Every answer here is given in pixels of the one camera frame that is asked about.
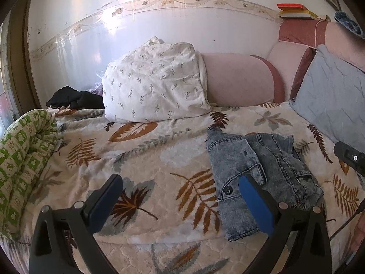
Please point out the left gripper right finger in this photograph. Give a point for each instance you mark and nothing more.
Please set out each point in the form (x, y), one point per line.
(311, 249)

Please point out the pink padded headboard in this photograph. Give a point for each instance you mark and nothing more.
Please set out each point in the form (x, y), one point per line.
(297, 44)

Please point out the person's right hand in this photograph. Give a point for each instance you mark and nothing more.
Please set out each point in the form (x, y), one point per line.
(359, 235)

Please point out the white patterned pillow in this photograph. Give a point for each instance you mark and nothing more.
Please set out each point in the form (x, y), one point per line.
(156, 82)

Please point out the light blue pillow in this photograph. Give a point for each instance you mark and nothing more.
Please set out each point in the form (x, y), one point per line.
(331, 97)

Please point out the green white patterned quilt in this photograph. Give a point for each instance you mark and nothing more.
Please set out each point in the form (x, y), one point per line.
(26, 147)

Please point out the blue denim jeans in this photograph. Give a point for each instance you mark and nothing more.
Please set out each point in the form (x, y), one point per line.
(272, 161)

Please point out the red yellow books stack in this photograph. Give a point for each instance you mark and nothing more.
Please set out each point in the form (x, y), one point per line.
(295, 10)

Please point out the pink cylindrical bolster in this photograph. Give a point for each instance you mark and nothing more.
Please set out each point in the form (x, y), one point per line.
(242, 80)

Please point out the black garment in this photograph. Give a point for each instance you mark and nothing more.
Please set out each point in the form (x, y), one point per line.
(75, 100)

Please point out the leaf pattern bed blanket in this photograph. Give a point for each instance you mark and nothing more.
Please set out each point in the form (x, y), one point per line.
(167, 220)

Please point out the denim garment on headboard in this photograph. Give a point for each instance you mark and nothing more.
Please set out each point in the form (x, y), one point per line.
(342, 18)

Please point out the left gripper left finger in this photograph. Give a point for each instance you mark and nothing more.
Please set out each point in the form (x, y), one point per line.
(49, 252)

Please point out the wooden door frame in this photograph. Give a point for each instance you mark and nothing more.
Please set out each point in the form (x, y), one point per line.
(21, 79)

